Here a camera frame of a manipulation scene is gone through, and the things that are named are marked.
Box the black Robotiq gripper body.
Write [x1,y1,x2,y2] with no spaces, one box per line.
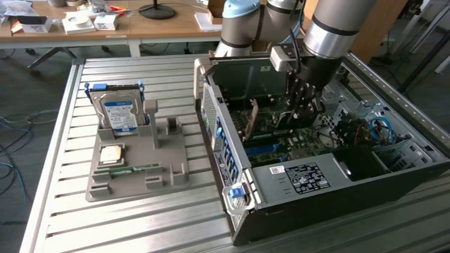
[291,55,343,92]

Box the green graphics card black cooler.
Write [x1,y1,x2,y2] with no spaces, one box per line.
[245,99,319,140]

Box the perforated metal disk bay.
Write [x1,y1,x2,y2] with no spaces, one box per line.
[309,77,363,140]

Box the green motherboard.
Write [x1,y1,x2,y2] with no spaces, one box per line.
[225,96,338,168]

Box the dark RAM stick white label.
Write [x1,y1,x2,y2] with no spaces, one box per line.
[250,129,293,141]

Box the blue expansion slot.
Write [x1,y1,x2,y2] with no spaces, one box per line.
[246,144,282,157]

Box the wooden cabinet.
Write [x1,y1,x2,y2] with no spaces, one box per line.
[302,0,411,64]

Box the grey power supply unit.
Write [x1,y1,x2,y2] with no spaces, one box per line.
[251,154,353,203]

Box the white paper booklet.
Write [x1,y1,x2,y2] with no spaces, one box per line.
[194,12,223,32]

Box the open black PC case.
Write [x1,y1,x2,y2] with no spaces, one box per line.
[193,48,450,247]

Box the grey plastic parts rack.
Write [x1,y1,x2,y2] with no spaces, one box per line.
[86,99,193,203]

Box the hard disk in blue caddy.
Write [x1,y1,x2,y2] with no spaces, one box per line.
[83,81,152,137]

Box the black round lamp base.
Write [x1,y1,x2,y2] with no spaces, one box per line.
[138,0,176,21]

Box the green RAM stick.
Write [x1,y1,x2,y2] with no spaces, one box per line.
[94,163,162,175]

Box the CPU with metal lid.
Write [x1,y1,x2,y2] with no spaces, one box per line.
[99,145,124,166]

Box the white box with label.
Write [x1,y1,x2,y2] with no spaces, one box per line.
[94,14,120,31]

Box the white box with tape roll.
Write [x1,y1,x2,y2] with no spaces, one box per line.
[62,13,96,35]

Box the black and white box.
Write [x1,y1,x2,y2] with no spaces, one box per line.
[16,15,54,34]

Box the black camera cable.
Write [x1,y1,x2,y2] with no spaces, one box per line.
[287,0,303,76]

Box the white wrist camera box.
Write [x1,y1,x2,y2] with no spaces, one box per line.
[270,44,303,72]

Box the red power wire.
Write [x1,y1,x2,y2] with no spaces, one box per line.
[353,123,366,144]

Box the blue data wire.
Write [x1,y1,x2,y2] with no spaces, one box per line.
[369,115,398,144]

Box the wooden desk white frame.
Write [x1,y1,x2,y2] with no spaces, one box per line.
[0,0,323,57]

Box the white floor cable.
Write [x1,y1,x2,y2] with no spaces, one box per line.
[0,109,59,124]

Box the blue floor cable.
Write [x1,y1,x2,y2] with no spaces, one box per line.
[0,115,32,225]

